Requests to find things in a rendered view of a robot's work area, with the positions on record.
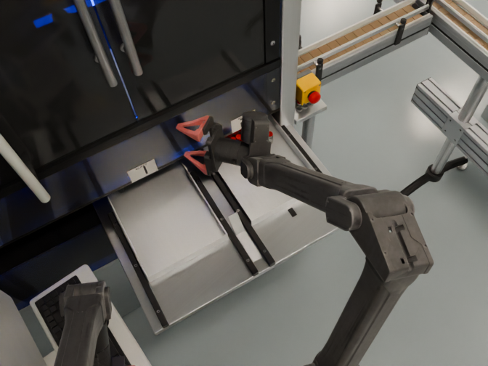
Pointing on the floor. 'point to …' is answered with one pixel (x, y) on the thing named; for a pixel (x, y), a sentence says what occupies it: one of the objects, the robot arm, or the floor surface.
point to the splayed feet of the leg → (435, 174)
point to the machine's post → (288, 59)
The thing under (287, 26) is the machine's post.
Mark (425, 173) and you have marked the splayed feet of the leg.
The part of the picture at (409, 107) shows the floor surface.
